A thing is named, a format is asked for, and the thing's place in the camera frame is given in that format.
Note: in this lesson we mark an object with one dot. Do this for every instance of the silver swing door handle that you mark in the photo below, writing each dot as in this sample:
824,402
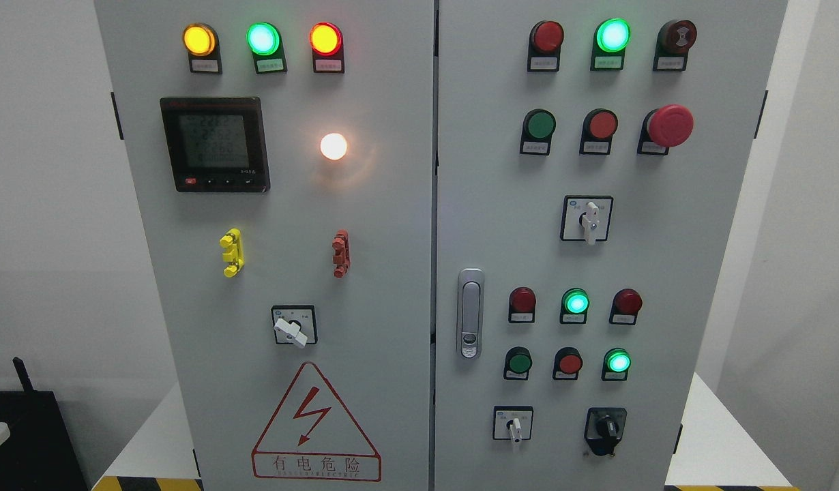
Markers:
469,318

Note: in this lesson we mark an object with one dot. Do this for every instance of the grey left cabinet door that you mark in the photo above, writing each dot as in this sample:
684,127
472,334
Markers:
374,324

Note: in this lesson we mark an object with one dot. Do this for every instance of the grey cabinet door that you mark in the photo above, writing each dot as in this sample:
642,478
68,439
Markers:
374,324
501,211

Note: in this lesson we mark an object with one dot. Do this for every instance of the grey right cabinet door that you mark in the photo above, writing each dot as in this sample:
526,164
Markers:
501,211

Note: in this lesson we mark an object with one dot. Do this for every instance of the red terminal connector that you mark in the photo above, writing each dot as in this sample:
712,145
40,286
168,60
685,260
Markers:
341,253

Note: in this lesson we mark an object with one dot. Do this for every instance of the dark red indicator light left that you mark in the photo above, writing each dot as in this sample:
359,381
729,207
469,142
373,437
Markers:
522,304

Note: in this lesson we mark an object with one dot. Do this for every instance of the dark red indicator light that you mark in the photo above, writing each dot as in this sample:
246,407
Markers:
522,304
626,305

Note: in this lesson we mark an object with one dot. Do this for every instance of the white lit indicator light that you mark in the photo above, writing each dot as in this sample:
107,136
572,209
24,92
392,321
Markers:
334,146

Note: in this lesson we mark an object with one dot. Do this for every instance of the green indicator light middle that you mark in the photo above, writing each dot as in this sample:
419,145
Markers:
574,306

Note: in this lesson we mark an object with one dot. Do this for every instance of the green indicator light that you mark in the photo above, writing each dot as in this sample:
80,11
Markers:
616,365
267,48
574,306
608,47

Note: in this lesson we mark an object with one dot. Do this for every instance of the green push button upper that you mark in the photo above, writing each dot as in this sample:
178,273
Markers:
537,132

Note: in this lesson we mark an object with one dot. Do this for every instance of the yellow terminal connector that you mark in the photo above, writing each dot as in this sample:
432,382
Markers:
232,254

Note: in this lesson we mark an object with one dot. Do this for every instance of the red push button lower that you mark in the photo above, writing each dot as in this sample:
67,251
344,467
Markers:
567,364

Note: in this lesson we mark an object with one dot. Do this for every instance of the red push button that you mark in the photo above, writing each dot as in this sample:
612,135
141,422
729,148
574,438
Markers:
567,364
597,132

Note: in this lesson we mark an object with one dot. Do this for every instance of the dark red indicator light right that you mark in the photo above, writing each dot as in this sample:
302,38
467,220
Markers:
626,305

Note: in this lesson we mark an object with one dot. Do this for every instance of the red push button upper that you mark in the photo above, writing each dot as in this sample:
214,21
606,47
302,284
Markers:
597,132

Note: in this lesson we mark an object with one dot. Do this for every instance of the red electrical hazard sticker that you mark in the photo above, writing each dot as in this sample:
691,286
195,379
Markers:
313,435

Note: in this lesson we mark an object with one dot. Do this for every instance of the red lit indicator light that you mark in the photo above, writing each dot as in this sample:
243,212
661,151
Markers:
327,44

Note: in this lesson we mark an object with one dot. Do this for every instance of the black digital power meter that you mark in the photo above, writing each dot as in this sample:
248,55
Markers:
216,144

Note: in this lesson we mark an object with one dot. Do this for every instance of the green indicator light lower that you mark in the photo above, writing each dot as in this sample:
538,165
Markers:
616,365

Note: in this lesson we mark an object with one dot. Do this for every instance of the red indicator light top right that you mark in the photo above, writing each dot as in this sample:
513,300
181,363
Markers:
544,47

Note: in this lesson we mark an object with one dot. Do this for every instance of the green indicator light top left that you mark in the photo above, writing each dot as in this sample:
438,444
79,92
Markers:
267,48

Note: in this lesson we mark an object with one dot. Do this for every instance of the red emergency stop button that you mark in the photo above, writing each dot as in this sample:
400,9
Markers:
665,128

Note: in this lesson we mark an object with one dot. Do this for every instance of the green indicator light top right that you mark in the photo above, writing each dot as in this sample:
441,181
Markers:
608,47

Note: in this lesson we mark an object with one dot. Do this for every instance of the yellow indicator light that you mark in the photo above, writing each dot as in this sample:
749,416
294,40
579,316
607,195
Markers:
203,46

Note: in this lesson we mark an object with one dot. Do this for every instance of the dark red buzzer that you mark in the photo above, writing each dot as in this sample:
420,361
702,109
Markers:
674,42

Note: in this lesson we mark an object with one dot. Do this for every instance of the black box with antenna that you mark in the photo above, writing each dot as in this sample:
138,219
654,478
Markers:
37,454

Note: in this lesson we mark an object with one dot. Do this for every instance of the white lever selector switch left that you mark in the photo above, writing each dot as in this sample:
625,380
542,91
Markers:
295,325

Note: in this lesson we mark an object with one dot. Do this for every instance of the white lever selector switch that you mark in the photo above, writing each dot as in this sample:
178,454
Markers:
295,325
512,422
586,218

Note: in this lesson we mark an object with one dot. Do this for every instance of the white lever selector switch upper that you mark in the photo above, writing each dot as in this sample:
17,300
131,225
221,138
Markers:
586,218

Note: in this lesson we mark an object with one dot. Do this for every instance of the white lever selector switch lower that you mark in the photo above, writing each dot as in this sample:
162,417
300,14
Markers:
512,422

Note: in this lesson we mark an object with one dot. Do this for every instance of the black knob selector switch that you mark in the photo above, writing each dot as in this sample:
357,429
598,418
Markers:
604,429

